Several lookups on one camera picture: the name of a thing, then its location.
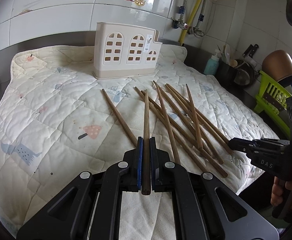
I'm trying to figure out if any brown bowl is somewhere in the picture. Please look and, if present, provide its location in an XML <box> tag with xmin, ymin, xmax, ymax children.
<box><xmin>262</xmin><ymin>50</ymin><xmax>292</xmax><ymax>87</ymax></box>

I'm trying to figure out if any person's right hand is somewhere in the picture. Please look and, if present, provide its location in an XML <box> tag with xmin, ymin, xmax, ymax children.
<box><xmin>271</xmin><ymin>177</ymin><xmax>292</xmax><ymax>207</ymax></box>

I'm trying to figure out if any wooden chopstick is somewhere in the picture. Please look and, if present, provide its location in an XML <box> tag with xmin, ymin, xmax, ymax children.
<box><xmin>142</xmin><ymin>90</ymin><xmax>151</xmax><ymax>196</ymax></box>
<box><xmin>102</xmin><ymin>89</ymin><xmax>137</xmax><ymax>147</ymax></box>
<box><xmin>165</xmin><ymin>83</ymin><xmax>229</xmax><ymax>145</ymax></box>
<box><xmin>168</xmin><ymin>89</ymin><xmax>233</xmax><ymax>155</ymax></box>
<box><xmin>157</xmin><ymin>86</ymin><xmax>211</xmax><ymax>157</ymax></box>
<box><xmin>140</xmin><ymin>89</ymin><xmax>228</xmax><ymax>179</ymax></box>
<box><xmin>135</xmin><ymin>87</ymin><xmax>209</xmax><ymax>172</ymax></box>
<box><xmin>186</xmin><ymin>85</ymin><xmax>203</xmax><ymax>151</ymax></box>
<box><xmin>153</xmin><ymin>81</ymin><xmax>181</xmax><ymax>164</ymax></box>

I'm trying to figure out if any white quilted mat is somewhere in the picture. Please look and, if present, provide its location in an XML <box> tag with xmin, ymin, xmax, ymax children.
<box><xmin>0</xmin><ymin>44</ymin><xmax>277</xmax><ymax>235</ymax></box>

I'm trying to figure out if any teal soap bottle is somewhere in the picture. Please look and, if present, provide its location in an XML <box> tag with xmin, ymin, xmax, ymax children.
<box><xmin>203</xmin><ymin>52</ymin><xmax>220</xmax><ymax>75</ymax></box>

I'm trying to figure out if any braided metal hose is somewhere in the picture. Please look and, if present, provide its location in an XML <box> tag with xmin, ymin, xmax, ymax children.
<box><xmin>194</xmin><ymin>0</ymin><xmax>208</xmax><ymax>30</ymax></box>
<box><xmin>178</xmin><ymin>0</ymin><xmax>194</xmax><ymax>23</ymax></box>

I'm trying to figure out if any yellow gas pipe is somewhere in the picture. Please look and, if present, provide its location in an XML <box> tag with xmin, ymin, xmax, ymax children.
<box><xmin>178</xmin><ymin>0</ymin><xmax>202</xmax><ymax>45</ymax></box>

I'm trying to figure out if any white plastic utensil holder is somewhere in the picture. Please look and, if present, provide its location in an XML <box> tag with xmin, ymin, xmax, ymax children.
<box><xmin>93</xmin><ymin>22</ymin><xmax>162</xmax><ymax>79</ymax></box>

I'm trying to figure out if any red handle water valve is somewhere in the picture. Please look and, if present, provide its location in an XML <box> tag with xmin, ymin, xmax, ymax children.
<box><xmin>172</xmin><ymin>20</ymin><xmax>188</xmax><ymax>30</ymax></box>

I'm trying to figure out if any left braided metal hose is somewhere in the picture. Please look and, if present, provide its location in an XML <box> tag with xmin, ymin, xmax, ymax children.
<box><xmin>178</xmin><ymin>0</ymin><xmax>194</xmax><ymax>23</ymax></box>

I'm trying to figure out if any black utensil pot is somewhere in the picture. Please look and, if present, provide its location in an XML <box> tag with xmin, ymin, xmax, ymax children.
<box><xmin>215</xmin><ymin>59</ymin><xmax>255</xmax><ymax>88</ymax></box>

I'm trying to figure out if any right braided metal hose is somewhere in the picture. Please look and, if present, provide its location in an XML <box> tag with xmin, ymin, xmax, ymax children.
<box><xmin>194</xmin><ymin>0</ymin><xmax>208</xmax><ymax>30</ymax></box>

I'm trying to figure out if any black handled knife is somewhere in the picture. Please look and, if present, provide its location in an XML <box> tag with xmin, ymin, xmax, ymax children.
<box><xmin>242</xmin><ymin>44</ymin><xmax>259</xmax><ymax>58</ymax></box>

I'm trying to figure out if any right metal water valve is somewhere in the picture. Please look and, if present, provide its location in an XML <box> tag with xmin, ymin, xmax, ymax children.
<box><xmin>187</xmin><ymin>27</ymin><xmax>205</xmax><ymax>38</ymax></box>

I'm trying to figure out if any white rice spoon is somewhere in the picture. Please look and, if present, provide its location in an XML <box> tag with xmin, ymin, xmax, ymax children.
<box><xmin>222</xmin><ymin>44</ymin><xmax>231</xmax><ymax>65</ymax></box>

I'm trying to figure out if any green plastic dish rack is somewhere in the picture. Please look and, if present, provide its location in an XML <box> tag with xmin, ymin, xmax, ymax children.
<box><xmin>253</xmin><ymin>70</ymin><xmax>292</xmax><ymax>138</ymax></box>

